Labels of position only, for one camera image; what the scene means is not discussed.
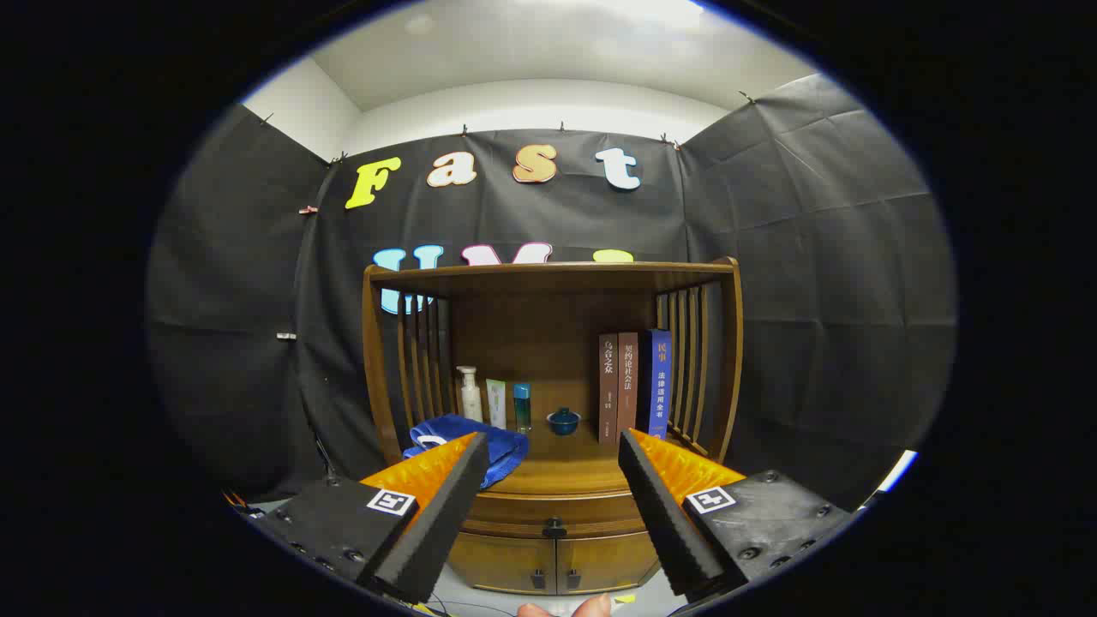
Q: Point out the dark blue lidded teacup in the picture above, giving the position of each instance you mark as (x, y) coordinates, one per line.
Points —
(563, 422)

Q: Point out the reddish brown book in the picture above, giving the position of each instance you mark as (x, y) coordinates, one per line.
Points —
(628, 386)

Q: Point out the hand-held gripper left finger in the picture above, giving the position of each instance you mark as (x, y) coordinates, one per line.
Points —
(446, 514)

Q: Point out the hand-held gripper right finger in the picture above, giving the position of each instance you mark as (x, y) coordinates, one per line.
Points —
(664, 523)

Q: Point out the dark brown book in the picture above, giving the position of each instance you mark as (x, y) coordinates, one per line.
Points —
(608, 394)

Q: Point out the blue folded towel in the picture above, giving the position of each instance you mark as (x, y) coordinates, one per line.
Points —
(506, 446)

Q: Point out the white and green tube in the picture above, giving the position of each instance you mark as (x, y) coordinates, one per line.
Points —
(496, 407)

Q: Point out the wooden countertop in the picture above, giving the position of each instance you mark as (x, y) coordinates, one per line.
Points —
(566, 467)

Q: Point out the white pump bottle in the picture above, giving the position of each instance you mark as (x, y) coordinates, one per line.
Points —
(470, 403)

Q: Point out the wooden cabinet door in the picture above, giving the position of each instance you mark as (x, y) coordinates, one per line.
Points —
(497, 561)
(600, 561)

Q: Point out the teal bottle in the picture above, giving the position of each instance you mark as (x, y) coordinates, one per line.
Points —
(522, 411)

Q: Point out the blue book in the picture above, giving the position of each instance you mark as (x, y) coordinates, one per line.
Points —
(660, 386)

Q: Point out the wooden cabinet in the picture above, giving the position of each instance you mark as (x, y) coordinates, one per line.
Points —
(548, 326)

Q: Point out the wooden drawer with black knob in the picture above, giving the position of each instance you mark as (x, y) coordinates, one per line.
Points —
(531, 514)

